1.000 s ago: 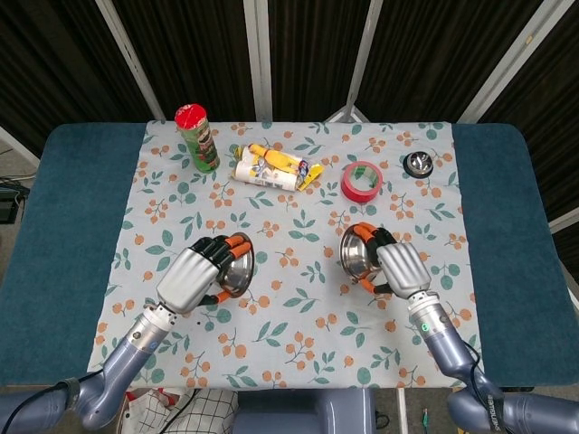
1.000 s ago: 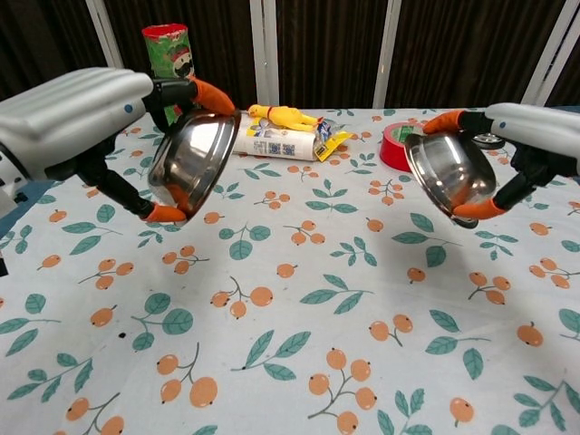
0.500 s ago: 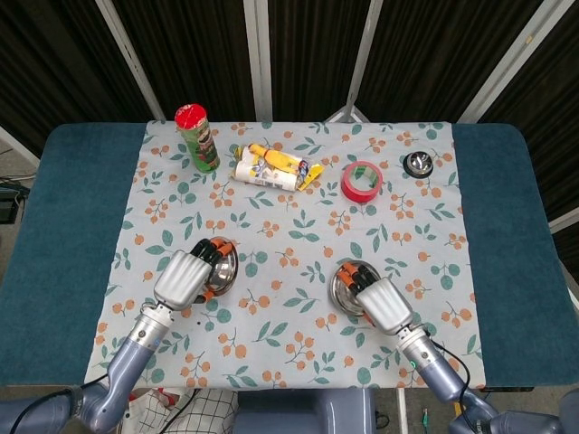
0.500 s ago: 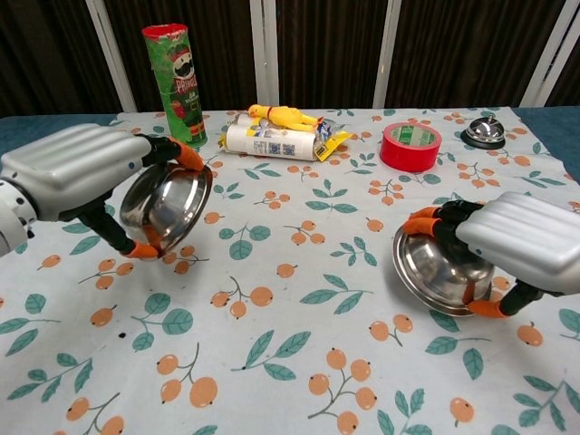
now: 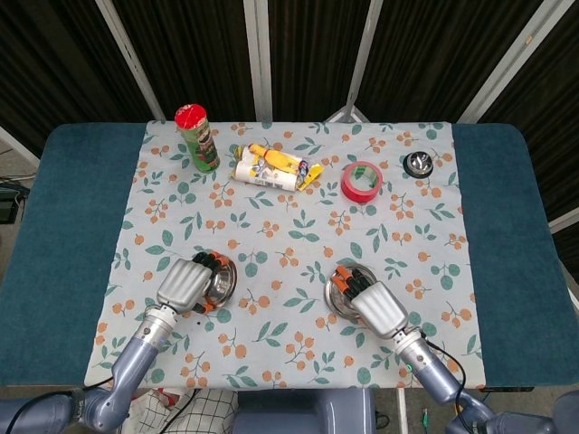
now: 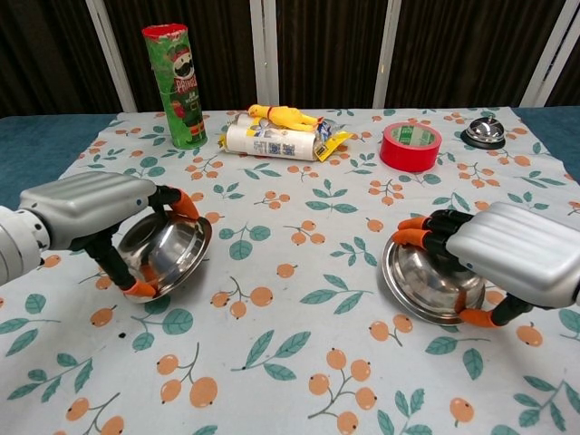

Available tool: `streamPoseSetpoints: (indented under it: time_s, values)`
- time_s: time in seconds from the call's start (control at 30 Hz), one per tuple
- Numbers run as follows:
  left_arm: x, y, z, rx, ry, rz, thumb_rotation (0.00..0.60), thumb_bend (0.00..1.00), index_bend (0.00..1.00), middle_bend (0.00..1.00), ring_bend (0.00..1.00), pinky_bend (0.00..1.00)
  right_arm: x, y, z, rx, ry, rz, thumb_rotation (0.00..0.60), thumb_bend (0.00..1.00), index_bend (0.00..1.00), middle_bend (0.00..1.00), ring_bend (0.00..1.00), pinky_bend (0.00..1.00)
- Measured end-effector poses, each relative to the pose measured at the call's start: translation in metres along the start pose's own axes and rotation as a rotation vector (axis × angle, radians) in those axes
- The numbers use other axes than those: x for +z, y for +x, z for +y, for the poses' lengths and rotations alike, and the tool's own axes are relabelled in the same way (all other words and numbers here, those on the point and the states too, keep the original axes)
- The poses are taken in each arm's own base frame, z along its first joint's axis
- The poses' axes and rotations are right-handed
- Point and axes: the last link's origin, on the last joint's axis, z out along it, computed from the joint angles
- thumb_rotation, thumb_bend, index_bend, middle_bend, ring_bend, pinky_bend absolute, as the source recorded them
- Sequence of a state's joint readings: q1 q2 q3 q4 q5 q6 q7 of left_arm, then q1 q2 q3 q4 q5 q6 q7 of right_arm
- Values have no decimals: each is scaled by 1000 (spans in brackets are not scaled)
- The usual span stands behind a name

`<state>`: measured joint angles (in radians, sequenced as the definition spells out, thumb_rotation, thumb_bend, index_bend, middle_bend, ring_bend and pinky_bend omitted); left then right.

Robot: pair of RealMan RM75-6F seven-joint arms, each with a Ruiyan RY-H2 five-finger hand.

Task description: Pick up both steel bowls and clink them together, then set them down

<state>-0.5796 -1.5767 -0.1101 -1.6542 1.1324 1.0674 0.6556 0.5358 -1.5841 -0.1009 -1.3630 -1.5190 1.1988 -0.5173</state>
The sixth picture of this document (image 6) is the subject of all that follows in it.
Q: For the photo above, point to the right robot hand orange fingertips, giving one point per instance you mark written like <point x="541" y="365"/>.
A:
<point x="521" y="254"/>

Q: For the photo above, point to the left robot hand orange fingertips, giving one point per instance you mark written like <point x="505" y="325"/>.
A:
<point x="86" y="204"/>

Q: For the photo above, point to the steel bowl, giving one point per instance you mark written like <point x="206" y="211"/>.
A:
<point x="172" y="254"/>
<point x="421" y="281"/>

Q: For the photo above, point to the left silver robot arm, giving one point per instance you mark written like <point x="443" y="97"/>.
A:
<point x="18" y="249"/>

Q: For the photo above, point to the floral tablecloth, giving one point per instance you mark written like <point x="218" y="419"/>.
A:
<point x="290" y="353"/>

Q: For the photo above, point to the silver service bell black base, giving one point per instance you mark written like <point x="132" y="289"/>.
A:
<point x="485" y="131"/>

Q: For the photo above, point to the green Pringles can red lid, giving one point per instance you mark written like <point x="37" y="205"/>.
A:
<point x="181" y="90"/>

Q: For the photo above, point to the red tape roll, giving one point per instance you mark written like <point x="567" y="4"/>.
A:
<point x="405" y="156"/>

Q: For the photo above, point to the white roll pack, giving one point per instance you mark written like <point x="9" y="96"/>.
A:
<point x="267" y="145"/>

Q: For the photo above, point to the yellow rubber chicken toy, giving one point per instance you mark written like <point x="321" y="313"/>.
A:
<point x="281" y="115"/>

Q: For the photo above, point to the yellow blue snack packet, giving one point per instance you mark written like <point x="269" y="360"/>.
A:
<point x="333" y="140"/>

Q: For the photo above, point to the white metal frame post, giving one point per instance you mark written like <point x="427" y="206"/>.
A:
<point x="264" y="50"/>
<point x="111" y="54"/>
<point x="548" y="54"/>
<point x="386" y="50"/>

